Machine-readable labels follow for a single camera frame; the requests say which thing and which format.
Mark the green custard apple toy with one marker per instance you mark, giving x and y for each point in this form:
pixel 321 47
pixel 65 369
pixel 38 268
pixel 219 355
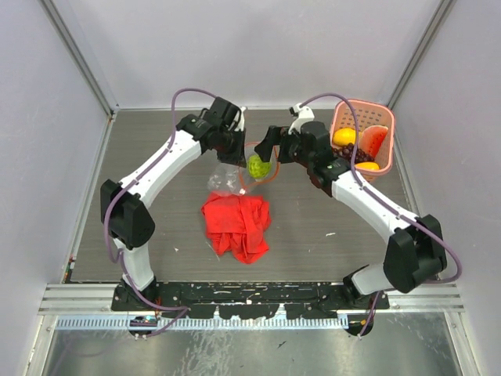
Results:
pixel 257 168

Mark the dark purple grapes toy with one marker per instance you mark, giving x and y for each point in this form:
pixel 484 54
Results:
pixel 352 152

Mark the clear zip bag orange zipper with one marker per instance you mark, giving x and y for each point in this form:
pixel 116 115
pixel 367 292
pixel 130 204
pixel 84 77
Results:
pixel 229 179

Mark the watermelon slice toy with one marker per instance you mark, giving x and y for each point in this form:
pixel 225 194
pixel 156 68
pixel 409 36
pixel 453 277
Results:
pixel 372 139

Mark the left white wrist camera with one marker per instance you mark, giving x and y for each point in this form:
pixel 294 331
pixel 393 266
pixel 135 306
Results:
pixel 239 121

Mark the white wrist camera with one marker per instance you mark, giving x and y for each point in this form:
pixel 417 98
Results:
pixel 239 121
pixel 302 114

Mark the pink plastic basket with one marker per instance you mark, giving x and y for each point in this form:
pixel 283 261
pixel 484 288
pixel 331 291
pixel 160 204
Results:
pixel 359 115

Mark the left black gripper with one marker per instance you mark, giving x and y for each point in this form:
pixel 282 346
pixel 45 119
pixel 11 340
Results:
pixel 236 157

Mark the orange mango toy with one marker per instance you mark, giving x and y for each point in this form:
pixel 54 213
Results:
pixel 368 165

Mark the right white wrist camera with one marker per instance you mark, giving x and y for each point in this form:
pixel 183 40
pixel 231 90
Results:
pixel 302 114

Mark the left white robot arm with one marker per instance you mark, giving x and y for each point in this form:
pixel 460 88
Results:
pixel 125 205

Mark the yellow lemon toy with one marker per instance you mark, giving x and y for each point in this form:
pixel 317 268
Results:
pixel 344 137

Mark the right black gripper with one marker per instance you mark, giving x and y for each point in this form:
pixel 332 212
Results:
pixel 276 135

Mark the slotted cable duct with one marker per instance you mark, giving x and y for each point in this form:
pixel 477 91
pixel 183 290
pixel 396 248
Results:
pixel 146 323

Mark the red crumpled cloth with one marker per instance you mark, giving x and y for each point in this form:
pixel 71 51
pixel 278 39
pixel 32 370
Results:
pixel 237 224

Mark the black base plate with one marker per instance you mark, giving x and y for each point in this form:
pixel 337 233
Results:
pixel 205 300

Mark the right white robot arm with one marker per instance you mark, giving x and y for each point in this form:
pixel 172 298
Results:
pixel 415 251

